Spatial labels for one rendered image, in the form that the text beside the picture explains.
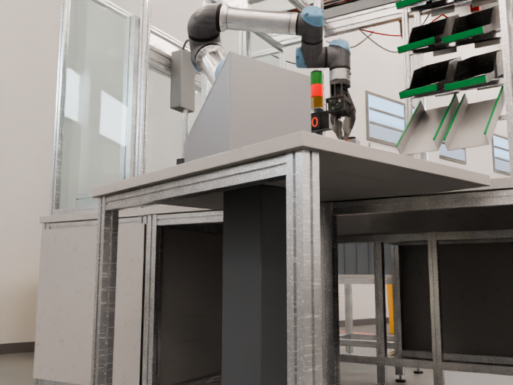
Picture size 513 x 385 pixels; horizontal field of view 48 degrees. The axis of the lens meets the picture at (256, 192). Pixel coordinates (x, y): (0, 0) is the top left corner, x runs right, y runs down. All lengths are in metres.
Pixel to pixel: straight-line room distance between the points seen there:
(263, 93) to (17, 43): 4.06
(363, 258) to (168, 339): 1.99
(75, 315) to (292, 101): 1.37
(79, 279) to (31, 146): 2.84
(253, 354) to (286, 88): 0.70
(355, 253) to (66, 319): 2.16
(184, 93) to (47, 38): 2.76
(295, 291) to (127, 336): 1.31
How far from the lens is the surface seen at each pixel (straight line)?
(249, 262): 1.48
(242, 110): 1.45
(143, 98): 2.41
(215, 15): 2.05
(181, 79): 2.93
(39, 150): 5.22
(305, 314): 1.06
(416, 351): 3.51
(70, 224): 2.57
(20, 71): 5.33
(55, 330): 2.60
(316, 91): 2.32
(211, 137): 1.47
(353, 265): 4.03
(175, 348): 2.39
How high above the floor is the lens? 0.59
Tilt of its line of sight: 9 degrees up
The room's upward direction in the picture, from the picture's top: straight up
